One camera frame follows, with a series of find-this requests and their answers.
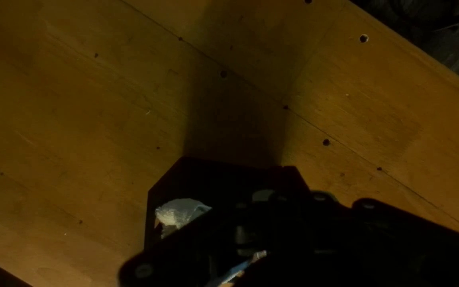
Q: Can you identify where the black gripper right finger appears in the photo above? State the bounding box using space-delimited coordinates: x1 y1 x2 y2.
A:
292 190 459 287

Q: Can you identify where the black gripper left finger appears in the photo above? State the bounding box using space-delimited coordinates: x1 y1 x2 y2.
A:
116 213 274 287

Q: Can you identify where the grey cloth towel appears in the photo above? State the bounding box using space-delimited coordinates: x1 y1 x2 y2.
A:
153 197 213 240

